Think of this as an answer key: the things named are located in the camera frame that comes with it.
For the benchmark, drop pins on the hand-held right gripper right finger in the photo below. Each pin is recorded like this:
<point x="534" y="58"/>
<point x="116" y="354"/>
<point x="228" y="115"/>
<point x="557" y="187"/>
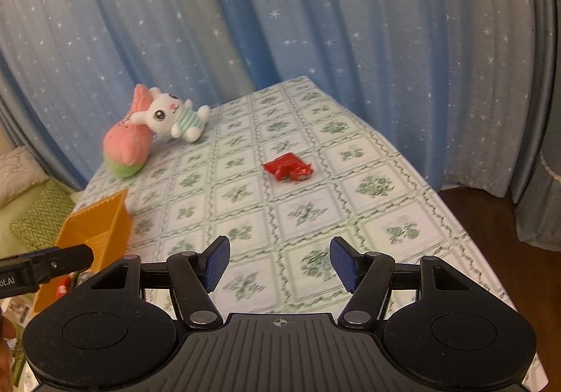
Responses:
<point x="344" y="265"/>

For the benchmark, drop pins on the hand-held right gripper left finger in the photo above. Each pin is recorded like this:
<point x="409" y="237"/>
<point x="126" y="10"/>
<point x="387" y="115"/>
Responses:
<point x="217" y="265"/>

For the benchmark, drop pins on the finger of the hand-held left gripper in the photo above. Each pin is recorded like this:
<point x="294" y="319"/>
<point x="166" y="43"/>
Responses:
<point x="61" y="260"/>

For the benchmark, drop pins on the orange plastic basket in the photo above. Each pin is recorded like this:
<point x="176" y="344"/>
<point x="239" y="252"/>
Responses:
<point x="101" y="217"/>

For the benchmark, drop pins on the large red foil snack bag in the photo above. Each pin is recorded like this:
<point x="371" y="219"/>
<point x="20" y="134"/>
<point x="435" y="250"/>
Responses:
<point x="280" y="165"/>

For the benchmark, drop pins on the person's left hand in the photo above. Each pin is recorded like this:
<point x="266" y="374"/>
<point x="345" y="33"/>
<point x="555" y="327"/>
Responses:
<point x="5" y="328"/>

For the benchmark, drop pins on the pale printed packet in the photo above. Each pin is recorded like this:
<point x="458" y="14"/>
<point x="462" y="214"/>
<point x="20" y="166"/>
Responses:
<point x="19" y="313"/>

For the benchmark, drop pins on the green zigzag cushion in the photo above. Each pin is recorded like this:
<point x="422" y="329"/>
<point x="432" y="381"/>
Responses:
<point x="41" y="217"/>

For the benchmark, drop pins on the white embroidered pillow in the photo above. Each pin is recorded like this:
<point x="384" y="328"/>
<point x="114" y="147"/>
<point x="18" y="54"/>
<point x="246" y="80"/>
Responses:
<point x="19" y="173"/>

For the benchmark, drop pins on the white rabbit pink peach plush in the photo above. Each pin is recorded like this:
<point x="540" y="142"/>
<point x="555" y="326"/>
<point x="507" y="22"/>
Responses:
<point x="162" y="111"/>

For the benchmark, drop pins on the grey lace-trimmed curtain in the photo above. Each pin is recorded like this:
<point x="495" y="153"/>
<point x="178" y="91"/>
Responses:
<point x="541" y="199"/>

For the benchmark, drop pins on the blue star-print curtain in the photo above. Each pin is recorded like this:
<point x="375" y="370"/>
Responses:
<point x="307" y="2"/>

